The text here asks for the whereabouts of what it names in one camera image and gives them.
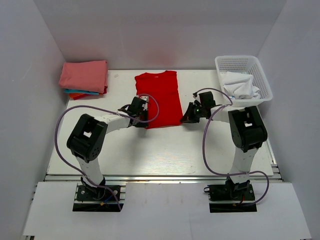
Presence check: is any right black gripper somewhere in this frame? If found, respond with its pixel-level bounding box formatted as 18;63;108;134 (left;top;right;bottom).
181;102;206;124

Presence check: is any red t shirt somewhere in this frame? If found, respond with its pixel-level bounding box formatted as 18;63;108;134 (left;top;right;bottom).
134;70;183;129

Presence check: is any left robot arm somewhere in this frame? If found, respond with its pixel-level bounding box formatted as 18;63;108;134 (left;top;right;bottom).
66;96;149;200

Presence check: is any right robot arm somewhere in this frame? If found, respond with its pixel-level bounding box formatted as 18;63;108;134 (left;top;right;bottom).
180;88;268;200

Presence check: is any white crumpled t shirt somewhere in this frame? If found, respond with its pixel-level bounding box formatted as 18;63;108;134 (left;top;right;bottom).
222;71;261;100

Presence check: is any white plastic basket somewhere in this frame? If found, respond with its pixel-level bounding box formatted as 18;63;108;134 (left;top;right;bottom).
215;55;273;107

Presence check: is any pink folded t shirt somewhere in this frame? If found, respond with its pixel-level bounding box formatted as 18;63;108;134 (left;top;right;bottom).
58;60;108;93

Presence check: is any orange folded t shirt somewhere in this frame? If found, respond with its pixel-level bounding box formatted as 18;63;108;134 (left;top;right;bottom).
68;93;104;100

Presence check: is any teal folded t shirt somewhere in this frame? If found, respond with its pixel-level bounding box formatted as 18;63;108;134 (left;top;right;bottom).
64;88;100;95

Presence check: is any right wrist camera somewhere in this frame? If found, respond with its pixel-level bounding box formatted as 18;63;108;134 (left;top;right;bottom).
192;92;201;103

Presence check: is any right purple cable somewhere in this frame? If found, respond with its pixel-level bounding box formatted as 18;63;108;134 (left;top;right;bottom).
191;87;270;206

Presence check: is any aluminium rail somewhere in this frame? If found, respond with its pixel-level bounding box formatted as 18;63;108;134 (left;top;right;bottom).
44;174;282;185

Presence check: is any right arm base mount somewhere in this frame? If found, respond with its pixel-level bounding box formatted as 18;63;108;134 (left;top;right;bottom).
203;184;257;214

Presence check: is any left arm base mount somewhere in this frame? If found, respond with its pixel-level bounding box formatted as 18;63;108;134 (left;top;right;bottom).
72;184;121;213

